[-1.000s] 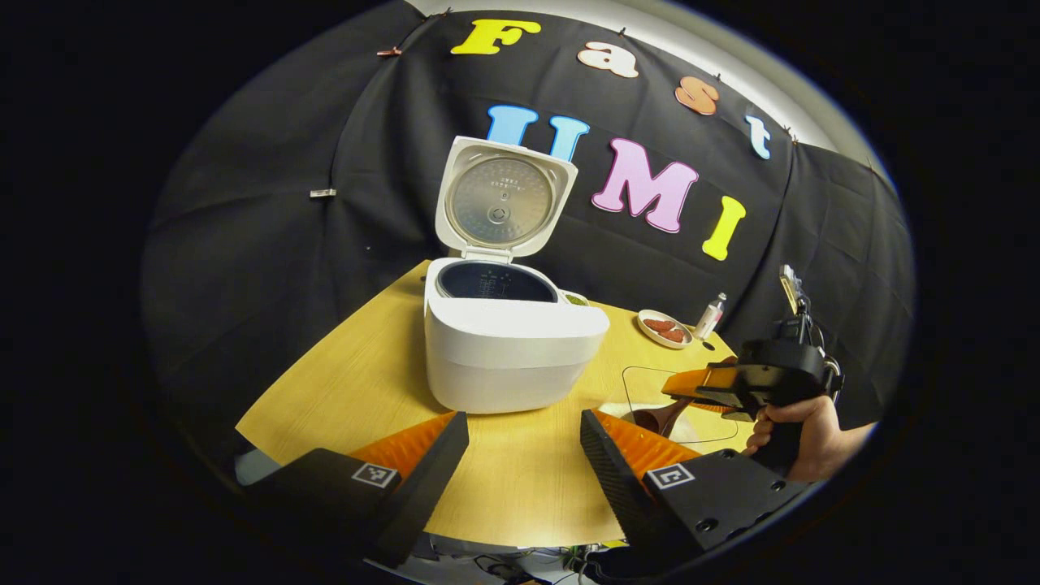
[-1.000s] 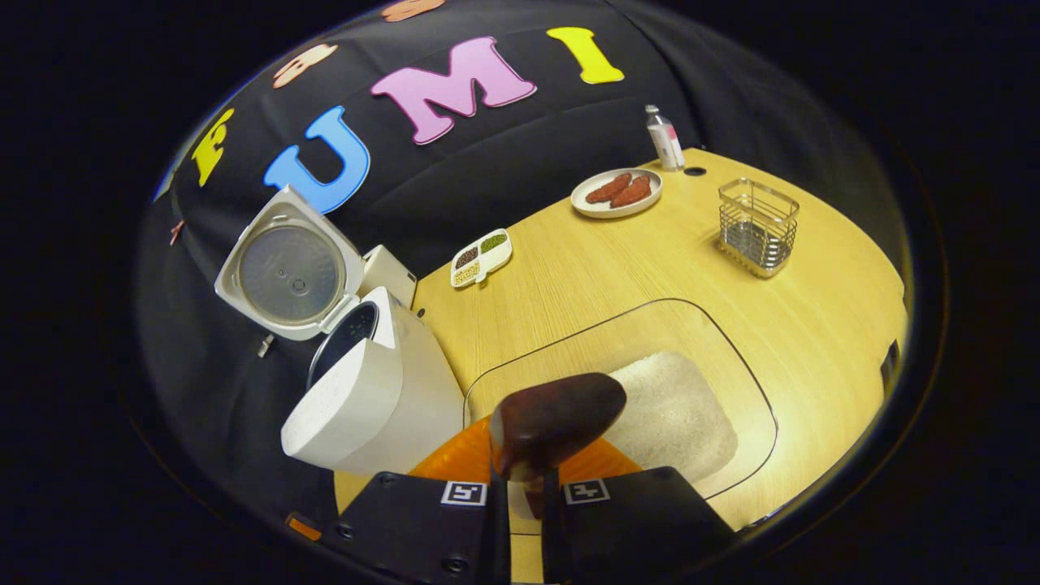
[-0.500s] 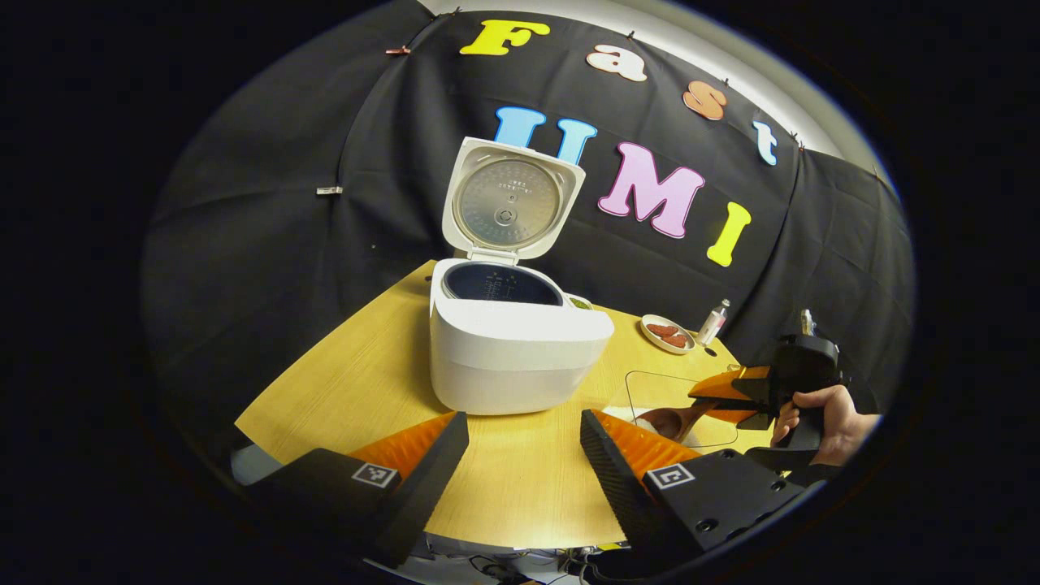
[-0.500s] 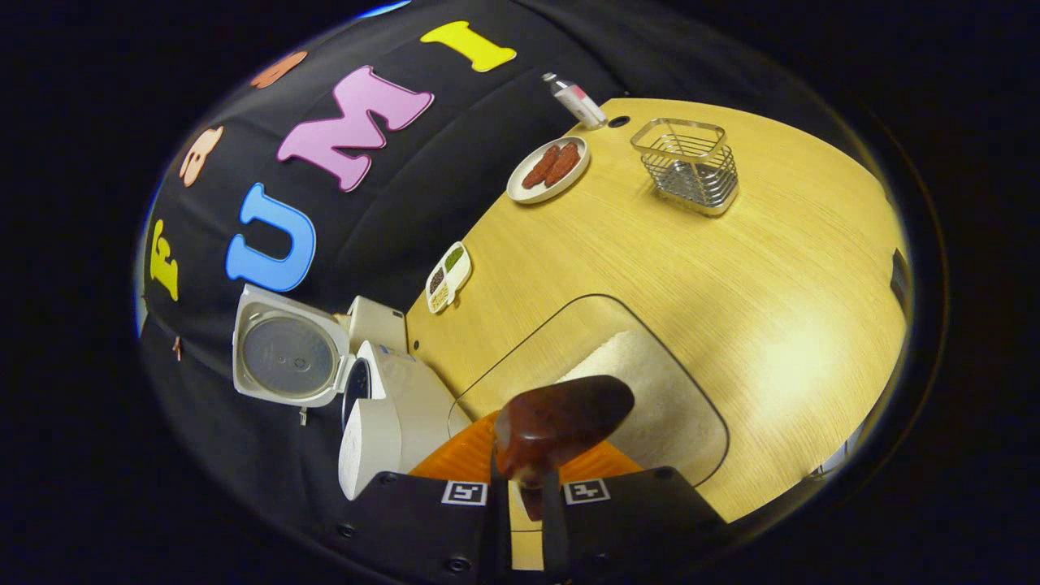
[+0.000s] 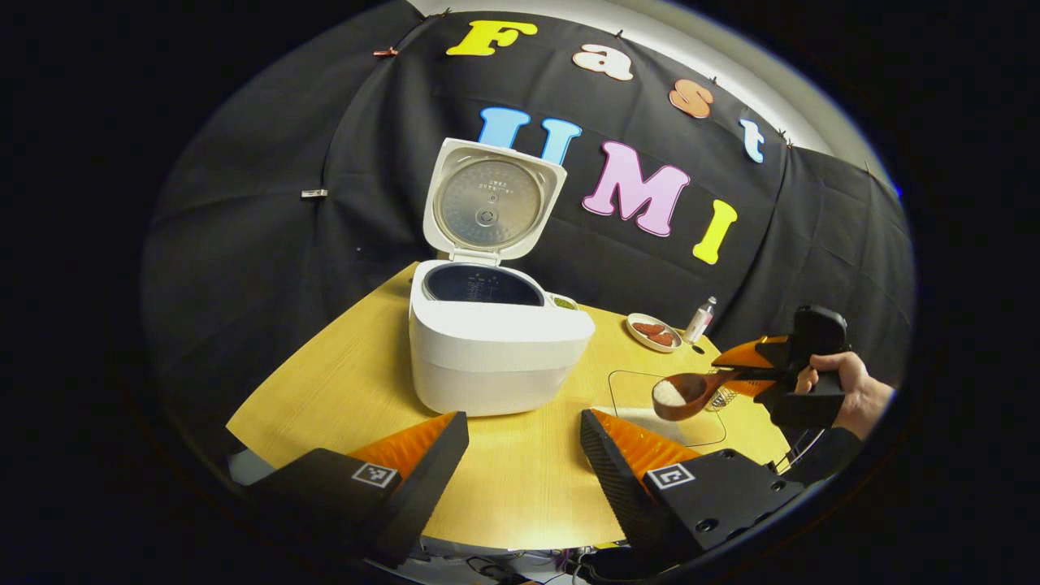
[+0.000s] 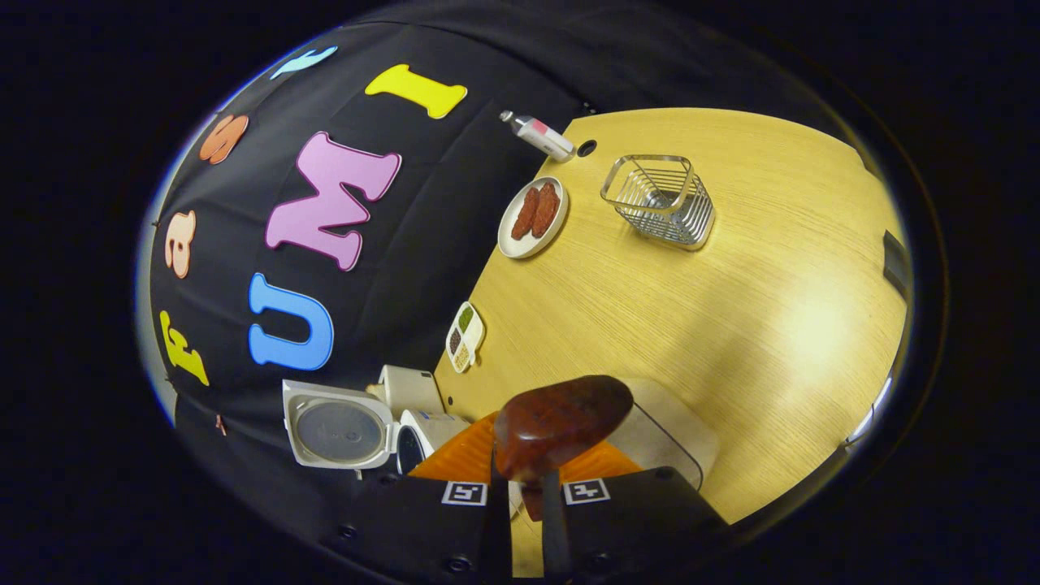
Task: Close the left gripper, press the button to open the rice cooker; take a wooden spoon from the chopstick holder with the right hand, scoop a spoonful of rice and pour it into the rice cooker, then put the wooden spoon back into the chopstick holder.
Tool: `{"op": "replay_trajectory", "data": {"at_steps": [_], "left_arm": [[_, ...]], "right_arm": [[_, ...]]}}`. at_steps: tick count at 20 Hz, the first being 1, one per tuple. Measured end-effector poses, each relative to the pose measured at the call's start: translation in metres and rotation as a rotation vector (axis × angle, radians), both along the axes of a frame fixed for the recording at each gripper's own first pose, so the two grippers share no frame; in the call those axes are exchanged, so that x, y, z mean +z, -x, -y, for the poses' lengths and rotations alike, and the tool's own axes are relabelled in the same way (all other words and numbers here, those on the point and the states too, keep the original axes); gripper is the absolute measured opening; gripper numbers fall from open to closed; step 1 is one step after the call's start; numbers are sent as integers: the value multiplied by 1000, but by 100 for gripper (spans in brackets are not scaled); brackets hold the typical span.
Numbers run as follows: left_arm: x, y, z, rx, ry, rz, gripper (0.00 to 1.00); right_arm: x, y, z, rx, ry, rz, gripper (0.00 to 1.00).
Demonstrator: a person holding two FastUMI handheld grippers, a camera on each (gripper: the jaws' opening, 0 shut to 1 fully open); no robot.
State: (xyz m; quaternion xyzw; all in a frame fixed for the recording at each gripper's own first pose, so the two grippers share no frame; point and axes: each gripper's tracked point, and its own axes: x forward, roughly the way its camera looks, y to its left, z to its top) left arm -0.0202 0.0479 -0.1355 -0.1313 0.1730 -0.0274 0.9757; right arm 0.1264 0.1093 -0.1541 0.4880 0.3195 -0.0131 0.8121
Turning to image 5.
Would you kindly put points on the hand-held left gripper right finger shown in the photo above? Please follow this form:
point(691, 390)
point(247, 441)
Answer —
point(617, 487)

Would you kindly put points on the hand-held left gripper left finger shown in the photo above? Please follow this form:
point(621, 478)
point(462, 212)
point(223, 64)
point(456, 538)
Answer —
point(431, 487)

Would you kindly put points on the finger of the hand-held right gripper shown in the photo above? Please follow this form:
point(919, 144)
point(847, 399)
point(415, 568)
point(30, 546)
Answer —
point(760, 387)
point(760, 353)

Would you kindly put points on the brown wooden spoon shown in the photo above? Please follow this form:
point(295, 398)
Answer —
point(703, 390)

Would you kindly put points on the clear square rice container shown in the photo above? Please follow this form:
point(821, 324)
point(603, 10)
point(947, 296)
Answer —
point(630, 413)

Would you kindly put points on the white rice cooker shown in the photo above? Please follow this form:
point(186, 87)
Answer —
point(487, 357)

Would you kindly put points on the clear bottle with pink label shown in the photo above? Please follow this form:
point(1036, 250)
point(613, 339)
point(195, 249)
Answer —
point(699, 323)

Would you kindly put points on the red sausage piece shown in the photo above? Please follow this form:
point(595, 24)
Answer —
point(662, 339)
point(648, 328)

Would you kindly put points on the white round plate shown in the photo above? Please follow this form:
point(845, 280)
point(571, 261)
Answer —
point(638, 337)

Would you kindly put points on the white divided grain dish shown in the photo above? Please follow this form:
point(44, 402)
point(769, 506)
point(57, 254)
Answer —
point(565, 303)

